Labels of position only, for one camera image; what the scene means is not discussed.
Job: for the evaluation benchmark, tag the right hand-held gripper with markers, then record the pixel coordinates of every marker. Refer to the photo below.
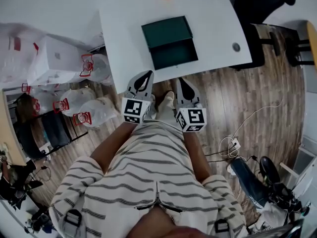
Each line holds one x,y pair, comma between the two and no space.
192,118

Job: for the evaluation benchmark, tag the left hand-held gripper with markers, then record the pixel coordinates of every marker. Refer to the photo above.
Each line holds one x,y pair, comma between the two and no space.
133,108

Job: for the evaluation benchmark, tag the dark green drawer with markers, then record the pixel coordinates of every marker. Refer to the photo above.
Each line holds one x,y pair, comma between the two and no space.
174,54

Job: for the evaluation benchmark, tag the dark green box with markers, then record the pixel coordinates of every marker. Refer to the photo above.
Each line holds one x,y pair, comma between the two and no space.
166,31

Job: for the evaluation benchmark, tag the person's left forearm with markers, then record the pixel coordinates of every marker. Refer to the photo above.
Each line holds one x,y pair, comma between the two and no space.
114,147

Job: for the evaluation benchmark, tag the person's right forearm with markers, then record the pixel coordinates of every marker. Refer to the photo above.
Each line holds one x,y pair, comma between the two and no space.
196,155

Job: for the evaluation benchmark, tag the person's beige trousers and shoes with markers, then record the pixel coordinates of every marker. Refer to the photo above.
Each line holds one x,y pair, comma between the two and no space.
164,106

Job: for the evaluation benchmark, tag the white power strip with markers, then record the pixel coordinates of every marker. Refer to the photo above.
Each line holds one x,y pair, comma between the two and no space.
234,143

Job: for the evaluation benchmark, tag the black desk leg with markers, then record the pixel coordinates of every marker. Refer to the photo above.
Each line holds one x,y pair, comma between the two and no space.
256,48

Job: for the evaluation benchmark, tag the white cardboard carton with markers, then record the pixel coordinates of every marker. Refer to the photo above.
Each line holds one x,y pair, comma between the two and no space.
58,61

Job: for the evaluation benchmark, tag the person's striped white shirt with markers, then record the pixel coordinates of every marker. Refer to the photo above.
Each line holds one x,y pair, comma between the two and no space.
148,177

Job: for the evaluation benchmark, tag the dark teal bag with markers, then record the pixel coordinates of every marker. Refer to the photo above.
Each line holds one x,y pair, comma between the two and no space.
250,180

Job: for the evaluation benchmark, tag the black round helmet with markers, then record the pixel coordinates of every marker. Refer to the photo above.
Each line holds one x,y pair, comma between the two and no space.
269,168

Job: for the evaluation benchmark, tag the black chair base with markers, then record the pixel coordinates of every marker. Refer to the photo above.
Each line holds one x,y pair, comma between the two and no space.
292,48

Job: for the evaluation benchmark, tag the black office chair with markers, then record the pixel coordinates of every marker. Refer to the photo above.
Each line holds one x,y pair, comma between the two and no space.
262,1

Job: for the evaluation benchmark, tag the clear plastic bag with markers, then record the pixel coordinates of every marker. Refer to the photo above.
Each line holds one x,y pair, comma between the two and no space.
15,51

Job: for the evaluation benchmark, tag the light wooden desk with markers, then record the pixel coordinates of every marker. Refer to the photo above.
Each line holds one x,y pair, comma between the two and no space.
10,133

